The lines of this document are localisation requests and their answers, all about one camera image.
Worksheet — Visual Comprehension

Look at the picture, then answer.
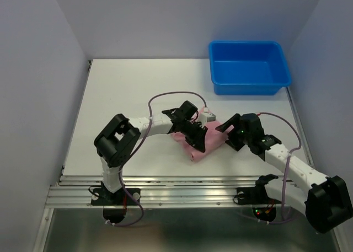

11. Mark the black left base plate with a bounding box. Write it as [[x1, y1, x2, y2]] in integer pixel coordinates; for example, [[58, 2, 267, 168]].
[[88, 187, 140, 206]]

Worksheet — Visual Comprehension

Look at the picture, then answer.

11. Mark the aluminium mounting rail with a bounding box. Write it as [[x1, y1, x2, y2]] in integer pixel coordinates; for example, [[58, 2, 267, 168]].
[[45, 176, 258, 209]]

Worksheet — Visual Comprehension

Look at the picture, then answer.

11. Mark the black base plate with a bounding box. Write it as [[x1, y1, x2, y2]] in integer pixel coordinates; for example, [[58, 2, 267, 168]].
[[88, 187, 140, 206], [233, 186, 272, 205]]

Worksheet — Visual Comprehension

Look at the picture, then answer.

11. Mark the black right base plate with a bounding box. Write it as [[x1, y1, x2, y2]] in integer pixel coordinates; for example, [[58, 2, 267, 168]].
[[233, 186, 272, 205]]

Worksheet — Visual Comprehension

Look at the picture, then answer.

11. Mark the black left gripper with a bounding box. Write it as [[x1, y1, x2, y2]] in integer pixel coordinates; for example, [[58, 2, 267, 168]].
[[179, 120, 207, 153]]

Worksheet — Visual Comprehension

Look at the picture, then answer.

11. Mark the blue plastic bin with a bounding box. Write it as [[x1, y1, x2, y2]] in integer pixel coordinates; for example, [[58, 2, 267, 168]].
[[208, 41, 292, 95]]

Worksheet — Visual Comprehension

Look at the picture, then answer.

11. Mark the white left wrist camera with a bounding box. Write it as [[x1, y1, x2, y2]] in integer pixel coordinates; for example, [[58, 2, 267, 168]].
[[197, 107, 216, 126]]

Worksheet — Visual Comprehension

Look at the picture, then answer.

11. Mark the pink t-shirt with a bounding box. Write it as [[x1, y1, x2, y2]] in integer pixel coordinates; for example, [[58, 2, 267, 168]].
[[170, 118, 227, 162]]

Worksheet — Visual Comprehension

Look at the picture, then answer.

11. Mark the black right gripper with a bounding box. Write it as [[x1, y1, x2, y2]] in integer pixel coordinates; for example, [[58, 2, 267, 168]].
[[215, 113, 252, 151]]

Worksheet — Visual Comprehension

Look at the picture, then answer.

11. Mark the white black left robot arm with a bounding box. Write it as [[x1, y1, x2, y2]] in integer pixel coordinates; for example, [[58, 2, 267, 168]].
[[94, 101, 208, 205]]

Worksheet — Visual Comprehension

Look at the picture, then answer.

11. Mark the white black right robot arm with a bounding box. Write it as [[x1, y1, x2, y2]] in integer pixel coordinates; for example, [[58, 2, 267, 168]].
[[216, 114, 352, 233]]

